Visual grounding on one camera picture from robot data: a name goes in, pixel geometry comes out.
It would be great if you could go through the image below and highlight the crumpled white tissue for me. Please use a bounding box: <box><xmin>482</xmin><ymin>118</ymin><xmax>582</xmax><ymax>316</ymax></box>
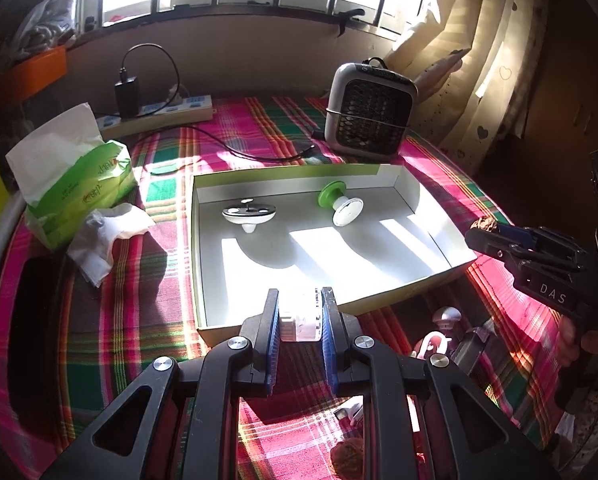
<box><xmin>68</xmin><ymin>203</ymin><xmax>157</xmax><ymax>288</ymax></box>

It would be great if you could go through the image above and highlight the small translucent white tape roll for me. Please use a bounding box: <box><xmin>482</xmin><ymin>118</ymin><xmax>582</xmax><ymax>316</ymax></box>
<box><xmin>279</xmin><ymin>287</ymin><xmax>325</xmax><ymax>343</ymax></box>

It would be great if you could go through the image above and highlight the black power adapter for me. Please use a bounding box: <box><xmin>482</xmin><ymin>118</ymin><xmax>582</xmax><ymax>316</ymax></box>
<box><xmin>114</xmin><ymin>76</ymin><xmax>143</xmax><ymax>118</ymax></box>

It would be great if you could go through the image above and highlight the cream heart-print curtain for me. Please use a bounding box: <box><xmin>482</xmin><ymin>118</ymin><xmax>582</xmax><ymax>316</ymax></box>
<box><xmin>384</xmin><ymin>0</ymin><xmax>550</xmax><ymax>176</ymax></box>

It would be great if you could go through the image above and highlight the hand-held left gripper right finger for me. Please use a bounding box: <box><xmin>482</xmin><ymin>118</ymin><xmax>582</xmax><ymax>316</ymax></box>
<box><xmin>321</xmin><ymin>287</ymin><xmax>560</xmax><ymax>480</ymax></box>

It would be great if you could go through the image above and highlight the green tissue pack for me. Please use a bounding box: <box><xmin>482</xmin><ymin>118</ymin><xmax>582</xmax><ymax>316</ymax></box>
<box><xmin>5</xmin><ymin>102</ymin><xmax>139</xmax><ymax>252</ymax></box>

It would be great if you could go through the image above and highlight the small white metal tool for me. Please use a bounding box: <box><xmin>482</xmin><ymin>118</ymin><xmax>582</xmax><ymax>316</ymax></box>
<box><xmin>334</xmin><ymin>395</ymin><xmax>365</xmax><ymax>428</ymax></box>

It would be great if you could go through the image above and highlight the brown wooden cabinet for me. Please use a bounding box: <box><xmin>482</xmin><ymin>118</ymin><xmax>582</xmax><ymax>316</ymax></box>
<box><xmin>474</xmin><ymin>0</ymin><xmax>598</xmax><ymax>221</ymax></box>

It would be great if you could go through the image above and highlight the person's right hand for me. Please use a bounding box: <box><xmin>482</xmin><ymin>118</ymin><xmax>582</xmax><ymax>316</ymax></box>
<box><xmin>558</xmin><ymin>316</ymin><xmax>598</xmax><ymax>368</ymax></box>

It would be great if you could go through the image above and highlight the green and white suction holder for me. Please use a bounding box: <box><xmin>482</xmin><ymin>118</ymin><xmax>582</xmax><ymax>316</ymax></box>
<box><xmin>319</xmin><ymin>181</ymin><xmax>365</xmax><ymax>227</ymax></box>

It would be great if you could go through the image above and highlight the white power strip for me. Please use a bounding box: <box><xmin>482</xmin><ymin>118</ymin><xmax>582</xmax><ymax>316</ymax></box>
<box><xmin>95</xmin><ymin>94</ymin><xmax>215</xmax><ymax>131</ymax></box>

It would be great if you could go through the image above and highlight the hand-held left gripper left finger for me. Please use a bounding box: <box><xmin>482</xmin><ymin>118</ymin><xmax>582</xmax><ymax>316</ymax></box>
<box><xmin>42</xmin><ymin>287</ymin><xmax>282</xmax><ymax>480</ymax></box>

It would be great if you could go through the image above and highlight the white mushroom-shaped knob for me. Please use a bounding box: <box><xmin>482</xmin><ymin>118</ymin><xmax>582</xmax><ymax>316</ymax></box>
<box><xmin>432</xmin><ymin>307</ymin><xmax>462</xmax><ymax>331</ymax></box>

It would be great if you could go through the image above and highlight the plaid cloth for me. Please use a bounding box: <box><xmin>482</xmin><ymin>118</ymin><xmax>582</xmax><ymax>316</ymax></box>
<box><xmin>0</xmin><ymin>95</ymin><xmax>580</xmax><ymax>480</ymax></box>

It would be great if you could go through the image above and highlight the white dish-shaped spinning top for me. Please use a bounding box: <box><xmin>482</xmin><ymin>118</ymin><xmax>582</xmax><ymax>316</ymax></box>
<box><xmin>222</xmin><ymin>200</ymin><xmax>279</xmax><ymax>235</ymax></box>

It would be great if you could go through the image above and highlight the long black cable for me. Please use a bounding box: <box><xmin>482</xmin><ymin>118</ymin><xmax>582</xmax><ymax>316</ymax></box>
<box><xmin>176</xmin><ymin>125</ymin><xmax>317</xmax><ymax>162</ymax></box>

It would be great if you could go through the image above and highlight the grey mini heater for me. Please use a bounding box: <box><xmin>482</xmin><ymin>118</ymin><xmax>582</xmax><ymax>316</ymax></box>
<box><xmin>324</xmin><ymin>57</ymin><xmax>419</xmax><ymax>163</ymax></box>

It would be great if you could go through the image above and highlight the orange box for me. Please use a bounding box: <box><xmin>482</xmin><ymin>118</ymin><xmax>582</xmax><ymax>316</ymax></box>
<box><xmin>6</xmin><ymin>45</ymin><xmax>69</xmax><ymax>106</ymax></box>

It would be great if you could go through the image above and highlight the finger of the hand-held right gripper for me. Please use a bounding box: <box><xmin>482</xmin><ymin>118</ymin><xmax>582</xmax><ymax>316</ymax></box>
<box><xmin>496</xmin><ymin>224</ymin><xmax>582</xmax><ymax>256</ymax></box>
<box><xmin>465</xmin><ymin>229</ymin><xmax>537</xmax><ymax>267</ymax></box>

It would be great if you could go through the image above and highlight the clear plastic bag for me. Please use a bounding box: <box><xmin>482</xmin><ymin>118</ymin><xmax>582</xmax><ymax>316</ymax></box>
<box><xmin>14</xmin><ymin>0</ymin><xmax>80</xmax><ymax>56</ymax></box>

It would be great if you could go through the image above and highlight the black rectangular device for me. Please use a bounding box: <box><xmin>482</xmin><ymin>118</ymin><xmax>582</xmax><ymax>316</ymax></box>
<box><xmin>451</xmin><ymin>327</ymin><xmax>500</xmax><ymax>376</ymax></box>

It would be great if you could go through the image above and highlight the speckled grey cloth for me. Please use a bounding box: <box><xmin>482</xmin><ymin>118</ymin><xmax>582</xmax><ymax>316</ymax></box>
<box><xmin>544</xmin><ymin>400</ymin><xmax>598</xmax><ymax>466</ymax></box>

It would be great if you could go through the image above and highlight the pink white plastic hook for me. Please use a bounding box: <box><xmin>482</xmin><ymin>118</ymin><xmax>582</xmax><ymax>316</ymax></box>
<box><xmin>414</xmin><ymin>332</ymin><xmax>450</xmax><ymax>361</ymax></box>

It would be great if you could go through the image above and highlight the black window handle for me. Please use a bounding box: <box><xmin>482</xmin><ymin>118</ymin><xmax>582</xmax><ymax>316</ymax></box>
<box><xmin>335</xmin><ymin>7</ymin><xmax>366</xmax><ymax>38</ymax></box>

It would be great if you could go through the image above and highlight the green and white cardboard box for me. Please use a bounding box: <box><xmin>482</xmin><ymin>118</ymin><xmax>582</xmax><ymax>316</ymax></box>
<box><xmin>190</xmin><ymin>162</ymin><xmax>480</xmax><ymax>348</ymax></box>

